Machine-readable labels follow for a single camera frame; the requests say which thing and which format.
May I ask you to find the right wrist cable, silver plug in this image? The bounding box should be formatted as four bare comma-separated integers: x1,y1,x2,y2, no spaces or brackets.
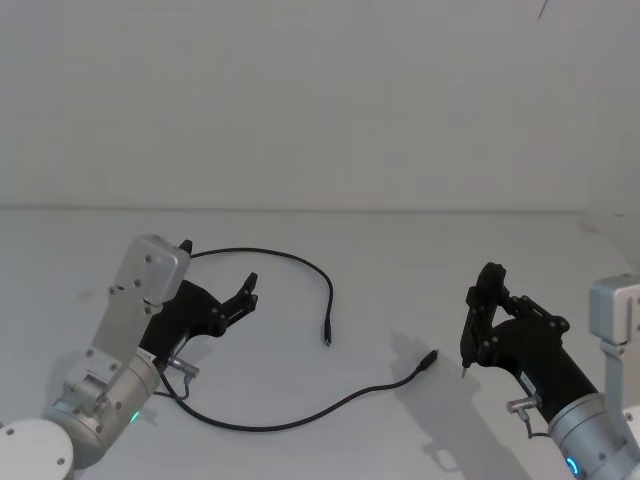
506,396,552,442

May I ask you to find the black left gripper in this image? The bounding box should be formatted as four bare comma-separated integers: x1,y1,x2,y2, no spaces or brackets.
136,239,260,370

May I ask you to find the long black plug cable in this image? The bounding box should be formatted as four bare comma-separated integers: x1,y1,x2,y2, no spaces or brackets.
155,247,441,432

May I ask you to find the plain pale backdrop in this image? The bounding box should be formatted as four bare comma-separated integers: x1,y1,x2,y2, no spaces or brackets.
0,0,640,214

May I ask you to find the wrist cable, silver plug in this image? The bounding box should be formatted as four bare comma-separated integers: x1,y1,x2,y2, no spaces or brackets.
506,396,552,442
158,355,202,401

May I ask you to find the left wrist cable, silver plug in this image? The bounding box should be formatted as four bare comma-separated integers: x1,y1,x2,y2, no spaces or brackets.
158,355,202,401

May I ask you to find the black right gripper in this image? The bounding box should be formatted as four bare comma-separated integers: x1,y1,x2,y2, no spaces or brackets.
466,261,600,425

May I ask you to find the white table cloth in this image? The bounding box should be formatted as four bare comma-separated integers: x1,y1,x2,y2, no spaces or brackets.
0,207,640,480

